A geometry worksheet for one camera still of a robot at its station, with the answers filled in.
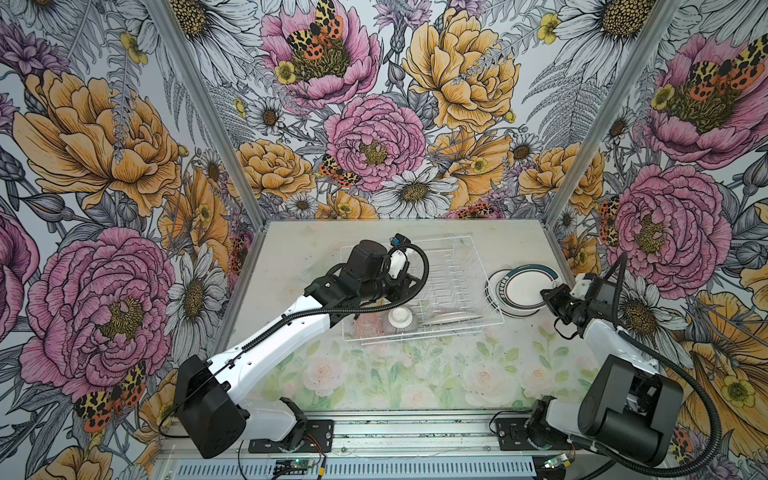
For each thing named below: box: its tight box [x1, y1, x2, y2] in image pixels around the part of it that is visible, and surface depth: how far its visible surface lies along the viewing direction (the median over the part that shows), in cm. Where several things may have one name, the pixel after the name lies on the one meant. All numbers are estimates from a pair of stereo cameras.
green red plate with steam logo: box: [495, 263, 562, 311], surface depth 96 cm
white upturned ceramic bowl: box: [388, 307, 413, 328], surface depth 89 cm
